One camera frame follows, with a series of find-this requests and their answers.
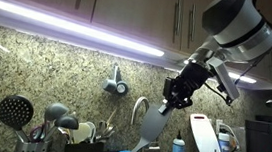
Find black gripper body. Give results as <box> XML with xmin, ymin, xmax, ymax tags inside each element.
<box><xmin>177</xmin><ymin>59</ymin><xmax>213</xmax><ymax>94</ymax></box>

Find wooden utensil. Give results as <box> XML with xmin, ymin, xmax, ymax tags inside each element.
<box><xmin>105</xmin><ymin>107</ymin><xmax>118</xmax><ymax>127</ymax></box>

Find cream silicone spatula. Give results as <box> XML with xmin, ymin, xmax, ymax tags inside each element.
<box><xmin>70</xmin><ymin>121</ymin><xmax>91</xmax><ymax>146</ymax></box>

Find perforated metal utensil holder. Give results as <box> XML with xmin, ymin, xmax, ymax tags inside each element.
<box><xmin>13</xmin><ymin>136</ymin><xmax>52</xmax><ymax>152</ymax></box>

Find white red-edged cutting board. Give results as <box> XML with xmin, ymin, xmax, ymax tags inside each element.
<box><xmin>186</xmin><ymin>112</ymin><xmax>228</xmax><ymax>152</ymax></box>

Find white blue-labelled bottle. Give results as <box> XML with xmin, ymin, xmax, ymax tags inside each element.
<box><xmin>215</xmin><ymin>127</ymin><xmax>232</xmax><ymax>152</ymax></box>

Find silver spoon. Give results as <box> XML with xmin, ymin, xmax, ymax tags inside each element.
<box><xmin>96</xmin><ymin>119</ymin><xmax>117</xmax><ymax>142</ymax></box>

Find white plastic spoon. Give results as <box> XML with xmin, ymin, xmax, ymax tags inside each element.
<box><xmin>83</xmin><ymin>120</ymin><xmax>98</xmax><ymax>143</ymax></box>

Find wooden upper cabinet row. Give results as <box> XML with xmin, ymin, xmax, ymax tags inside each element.
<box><xmin>0</xmin><ymin>0</ymin><xmax>272</xmax><ymax>89</ymax></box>

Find black sink caddy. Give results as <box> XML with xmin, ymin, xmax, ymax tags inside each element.
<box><xmin>64</xmin><ymin>138</ymin><xmax>130</xmax><ymax>152</ymax></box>

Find long under-cabinet light strip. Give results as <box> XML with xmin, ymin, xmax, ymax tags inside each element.
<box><xmin>0</xmin><ymin>0</ymin><xmax>169</xmax><ymax>59</ymax></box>

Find black perforated skimmer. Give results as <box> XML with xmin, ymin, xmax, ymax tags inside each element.
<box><xmin>0</xmin><ymin>93</ymin><xmax>36</xmax><ymax>143</ymax></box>

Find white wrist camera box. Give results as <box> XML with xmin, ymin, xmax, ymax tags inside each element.
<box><xmin>203</xmin><ymin>55</ymin><xmax>244</xmax><ymax>102</ymax></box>

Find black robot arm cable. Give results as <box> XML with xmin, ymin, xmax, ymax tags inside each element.
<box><xmin>203</xmin><ymin>49</ymin><xmax>267</xmax><ymax>109</ymax></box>

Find white power cable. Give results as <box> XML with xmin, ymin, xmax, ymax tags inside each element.
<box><xmin>216</xmin><ymin>121</ymin><xmax>242</xmax><ymax>152</ymax></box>

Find red handled scissors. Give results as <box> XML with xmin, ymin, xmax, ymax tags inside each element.
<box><xmin>28</xmin><ymin>123</ymin><xmax>50</xmax><ymax>145</ymax></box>

